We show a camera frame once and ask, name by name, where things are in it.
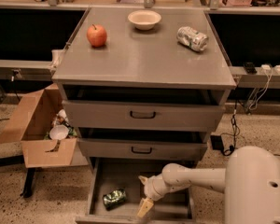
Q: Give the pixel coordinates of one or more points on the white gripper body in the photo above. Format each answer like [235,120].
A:
[151,188]

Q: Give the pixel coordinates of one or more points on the green crushed can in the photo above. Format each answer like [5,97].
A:
[114,198]

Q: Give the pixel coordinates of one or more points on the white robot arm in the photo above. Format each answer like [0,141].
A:
[250,183]

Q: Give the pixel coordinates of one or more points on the bottom grey drawer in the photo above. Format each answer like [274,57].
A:
[112,174]

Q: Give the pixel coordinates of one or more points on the grey drawer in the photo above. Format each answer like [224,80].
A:
[112,174]
[127,108]
[142,144]

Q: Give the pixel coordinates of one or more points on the middle grey drawer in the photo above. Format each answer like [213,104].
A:
[142,144]

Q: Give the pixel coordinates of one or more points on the top grey drawer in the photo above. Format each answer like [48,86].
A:
[127,108]

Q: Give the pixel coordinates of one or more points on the grey drawer cabinet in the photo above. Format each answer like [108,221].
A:
[144,59]

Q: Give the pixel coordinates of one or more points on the silver crushed can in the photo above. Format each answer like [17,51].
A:
[192,38]

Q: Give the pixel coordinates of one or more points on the black power adapter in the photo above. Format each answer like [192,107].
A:
[217,143]

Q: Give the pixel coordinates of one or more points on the black table leg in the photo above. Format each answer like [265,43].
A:
[27,189]

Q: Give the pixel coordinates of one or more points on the cardboard box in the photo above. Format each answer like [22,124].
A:
[29,124]

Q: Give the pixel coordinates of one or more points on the black phone on shelf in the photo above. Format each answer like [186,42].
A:
[250,68]

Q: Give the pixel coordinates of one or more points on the red apple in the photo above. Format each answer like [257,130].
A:
[97,35]

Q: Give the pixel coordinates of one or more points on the white bowl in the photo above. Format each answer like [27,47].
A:
[144,20]

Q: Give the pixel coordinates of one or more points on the white charger on shelf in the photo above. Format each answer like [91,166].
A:
[266,68]

